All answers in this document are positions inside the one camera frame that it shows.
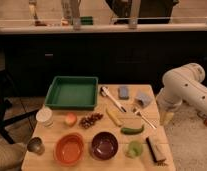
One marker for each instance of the orange bowl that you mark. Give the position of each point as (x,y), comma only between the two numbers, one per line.
(69,149)

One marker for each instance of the white lidded jar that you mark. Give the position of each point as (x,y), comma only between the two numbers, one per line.
(45,117)

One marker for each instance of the green plastic tray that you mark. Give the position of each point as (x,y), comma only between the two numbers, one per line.
(72,92)

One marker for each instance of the dark purple bowl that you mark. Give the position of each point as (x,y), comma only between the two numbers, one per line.
(104,146)

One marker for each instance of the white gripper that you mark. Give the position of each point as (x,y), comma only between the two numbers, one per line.
(165,117)

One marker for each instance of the blue sponge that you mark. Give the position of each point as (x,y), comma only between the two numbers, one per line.
(123,92)

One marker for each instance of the black wooden brush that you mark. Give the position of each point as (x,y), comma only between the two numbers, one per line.
(155,149)

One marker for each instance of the metal cup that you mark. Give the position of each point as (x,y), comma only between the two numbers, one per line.
(36,146)

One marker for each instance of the bunch of dark grapes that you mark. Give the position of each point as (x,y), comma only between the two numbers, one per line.
(90,120)

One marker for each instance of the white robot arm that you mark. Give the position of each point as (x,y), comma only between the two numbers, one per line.
(182,84)

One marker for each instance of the wooden table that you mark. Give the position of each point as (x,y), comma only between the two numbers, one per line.
(120,162)

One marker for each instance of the white handled spatula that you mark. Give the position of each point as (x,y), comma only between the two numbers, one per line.
(105,92)

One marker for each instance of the grey blue towel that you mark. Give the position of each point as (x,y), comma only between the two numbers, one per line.
(143,99)

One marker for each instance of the green apple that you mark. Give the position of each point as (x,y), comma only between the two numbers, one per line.
(134,149)

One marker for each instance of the red yellow apple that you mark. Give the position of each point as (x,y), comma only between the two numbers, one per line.
(70,119)

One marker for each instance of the green chili pepper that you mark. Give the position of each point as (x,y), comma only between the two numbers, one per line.
(132,131)

